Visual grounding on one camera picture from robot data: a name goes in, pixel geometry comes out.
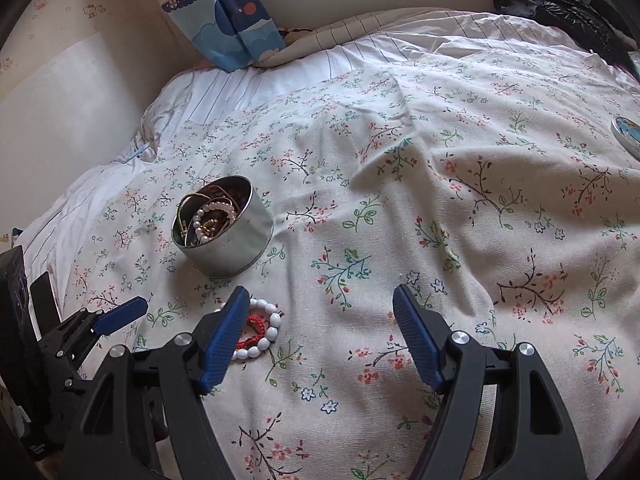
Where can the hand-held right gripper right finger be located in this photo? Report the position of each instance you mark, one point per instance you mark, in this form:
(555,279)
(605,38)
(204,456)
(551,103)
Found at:
(417,345)

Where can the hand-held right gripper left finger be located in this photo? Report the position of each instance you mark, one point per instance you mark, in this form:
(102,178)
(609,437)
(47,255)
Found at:
(225,345)

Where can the black jacket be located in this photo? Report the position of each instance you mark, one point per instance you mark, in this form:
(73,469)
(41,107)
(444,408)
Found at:
(565,10)

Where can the blue printed curtain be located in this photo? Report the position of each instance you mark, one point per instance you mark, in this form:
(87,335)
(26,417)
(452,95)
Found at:
(235,15)

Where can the beige striped cloth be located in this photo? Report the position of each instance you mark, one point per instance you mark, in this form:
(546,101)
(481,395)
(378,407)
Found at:
(340,30)

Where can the round metal tin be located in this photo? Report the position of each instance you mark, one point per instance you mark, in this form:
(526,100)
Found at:
(235,245)

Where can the round printed tin lid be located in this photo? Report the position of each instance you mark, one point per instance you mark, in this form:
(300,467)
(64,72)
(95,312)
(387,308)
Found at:
(629,132)

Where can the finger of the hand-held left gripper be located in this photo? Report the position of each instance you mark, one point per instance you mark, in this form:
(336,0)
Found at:
(122,312)

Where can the floral blanket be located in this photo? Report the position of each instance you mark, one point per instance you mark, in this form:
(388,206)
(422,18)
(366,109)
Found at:
(450,260)

